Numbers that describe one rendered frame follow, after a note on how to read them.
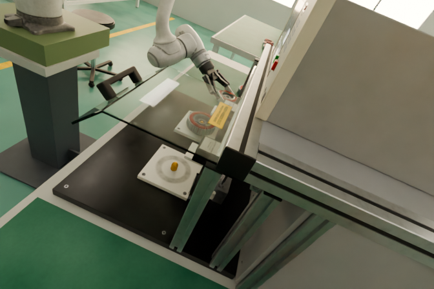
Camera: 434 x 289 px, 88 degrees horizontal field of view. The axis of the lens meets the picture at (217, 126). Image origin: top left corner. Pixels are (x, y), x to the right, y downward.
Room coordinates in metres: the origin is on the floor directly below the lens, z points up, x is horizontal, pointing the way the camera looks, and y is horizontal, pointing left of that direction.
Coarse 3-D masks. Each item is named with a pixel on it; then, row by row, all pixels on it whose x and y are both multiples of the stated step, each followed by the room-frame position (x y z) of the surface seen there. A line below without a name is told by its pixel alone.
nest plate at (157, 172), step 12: (156, 156) 0.48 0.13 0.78; (168, 156) 0.50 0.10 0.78; (180, 156) 0.52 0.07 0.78; (144, 168) 0.42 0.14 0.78; (156, 168) 0.44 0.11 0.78; (168, 168) 0.45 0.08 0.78; (180, 168) 0.47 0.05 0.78; (192, 168) 0.49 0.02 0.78; (144, 180) 0.39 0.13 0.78; (156, 180) 0.40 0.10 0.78; (168, 180) 0.41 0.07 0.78; (180, 180) 0.43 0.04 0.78; (192, 180) 0.45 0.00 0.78; (168, 192) 0.39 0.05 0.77; (180, 192) 0.39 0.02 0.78
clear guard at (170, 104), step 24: (168, 72) 0.47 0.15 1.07; (120, 96) 0.32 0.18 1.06; (144, 96) 0.34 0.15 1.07; (168, 96) 0.38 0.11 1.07; (192, 96) 0.41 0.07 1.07; (216, 96) 0.46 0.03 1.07; (120, 120) 0.26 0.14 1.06; (144, 120) 0.28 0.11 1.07; (168, 120) 0.31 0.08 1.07; (192, 120) 0.33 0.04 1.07; (192, 144) 0.27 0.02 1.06; (216, 144) 0.30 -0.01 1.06
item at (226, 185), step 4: (220, 180) 0.45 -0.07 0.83; (228, 180) 0.46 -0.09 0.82; (224, 184) 0.44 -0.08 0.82; (228, 184) 0.45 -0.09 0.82; (216, 188) 0.42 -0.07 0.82; (220, 188) 0.42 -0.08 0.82; (224, 188) 0.43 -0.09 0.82; (228, 188) 0.44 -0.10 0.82; (216, 192) 0.42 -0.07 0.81; (220, 192) 0.42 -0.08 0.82; (224, 192) 0.42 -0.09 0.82; (216, 196) 0.42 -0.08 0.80; (220, 196) 0.42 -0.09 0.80; (224, 196) 0.42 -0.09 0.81; (212, 200) 0.42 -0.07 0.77; (216, 200) 0.42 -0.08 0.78; (220, 200) 0.42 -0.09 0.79
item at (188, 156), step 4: (188, 152) 0.45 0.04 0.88; (184, 156) 0.43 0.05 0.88; (188, 156) 0.43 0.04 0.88; (192, 156) 0.44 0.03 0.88; (196, 156) 0.43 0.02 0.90; (192, 160) 0.42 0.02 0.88; (196, 160) 0.42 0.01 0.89; (200, 160) 0.42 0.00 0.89; (204, 160) 0.43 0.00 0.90; (200, 164) 0.43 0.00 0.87; (204, 164) 0.42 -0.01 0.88; (224, 176) 0.43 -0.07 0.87; (228, 176) 0.42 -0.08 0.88; (224, 180) 0.43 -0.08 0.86; (236, 180) 0.42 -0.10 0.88; (220, 184) 0.43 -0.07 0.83
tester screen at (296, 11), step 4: (300, 0) 0.67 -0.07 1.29; (296, 4) 0.75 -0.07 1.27; (300, 4) 0.61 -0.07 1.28; (296, 8) 0.66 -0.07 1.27; (300, 8) 0.55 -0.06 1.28; (296, 12) 0.60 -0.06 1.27; (292, 16) 0.69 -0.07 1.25; (296, 16) 0.55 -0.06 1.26; (292, 20) 0.62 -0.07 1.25; (288, 24) 0.69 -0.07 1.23; (292, 24) 0.56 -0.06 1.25; (284, 28) 0.76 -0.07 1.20; (284, 32) 0.68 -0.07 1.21; (276, 48) 0.67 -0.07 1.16; (280, 48) 0.54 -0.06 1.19
